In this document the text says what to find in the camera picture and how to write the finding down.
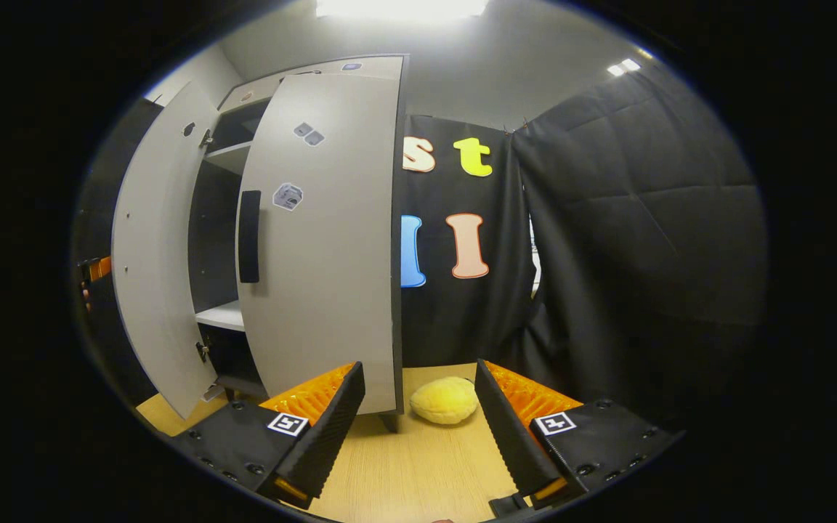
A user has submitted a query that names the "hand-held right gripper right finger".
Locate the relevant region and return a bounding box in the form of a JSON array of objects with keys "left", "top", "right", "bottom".
[{"left": 474, "top": 359, "right": 684, "bottom": 509}]

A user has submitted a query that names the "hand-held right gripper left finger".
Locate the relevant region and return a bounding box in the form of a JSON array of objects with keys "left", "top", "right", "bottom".
[{"left": 168, "top": 361, "right": 366, "bottom": 509}]

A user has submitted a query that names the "grey cabinet door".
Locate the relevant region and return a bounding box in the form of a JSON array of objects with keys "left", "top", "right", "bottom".
[
  {"left": 235, "top": 73, "right": 406, "bottom": 416},
  {"left": 111, "top": 81, "right": 219, "bottom": 420}
]

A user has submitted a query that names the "grey cabinet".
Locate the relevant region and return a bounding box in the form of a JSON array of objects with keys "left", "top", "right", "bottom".
[{"left": 187, "top": 54, "right": 412, "bottom": 434}]

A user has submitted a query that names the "grey cabinet drawer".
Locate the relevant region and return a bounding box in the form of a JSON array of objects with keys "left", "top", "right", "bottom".
[{"left": 217, "top": 55, "right": 405, "bottom": 113}]

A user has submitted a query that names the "black backdrop cloth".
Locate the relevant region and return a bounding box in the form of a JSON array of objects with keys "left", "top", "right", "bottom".
[{"left": 398, "top": 114, "right": 535, "bottom": 368}]

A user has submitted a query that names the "large ceiling light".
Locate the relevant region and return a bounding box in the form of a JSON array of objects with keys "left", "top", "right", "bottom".
[{"left": 315, "top": 0, "right": 490, "bottom": 21}]

